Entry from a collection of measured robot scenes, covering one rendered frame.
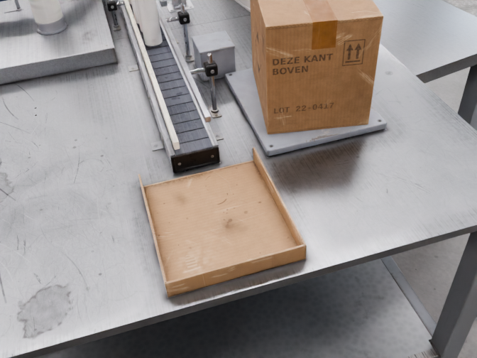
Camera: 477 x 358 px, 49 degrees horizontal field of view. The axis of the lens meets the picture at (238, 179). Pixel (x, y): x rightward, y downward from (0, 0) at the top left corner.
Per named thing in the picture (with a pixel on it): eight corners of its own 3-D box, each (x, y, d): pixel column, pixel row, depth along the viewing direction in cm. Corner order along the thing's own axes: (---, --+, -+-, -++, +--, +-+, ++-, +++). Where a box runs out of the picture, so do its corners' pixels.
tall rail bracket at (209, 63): (192, 113, 133) (184, 55, 122) (218, 107, 134) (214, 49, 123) (194, 120, 131) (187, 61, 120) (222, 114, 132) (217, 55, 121)
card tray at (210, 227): (141, 187, 113) (138, 174, 110) (255, 160, 118) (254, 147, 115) (167, 297, 91) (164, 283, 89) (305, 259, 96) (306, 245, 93)
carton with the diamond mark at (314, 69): (252, 69, 144) (248, -30, 125) (338, 61, 144) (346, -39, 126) (267, 135, 121) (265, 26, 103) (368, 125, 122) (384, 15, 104)
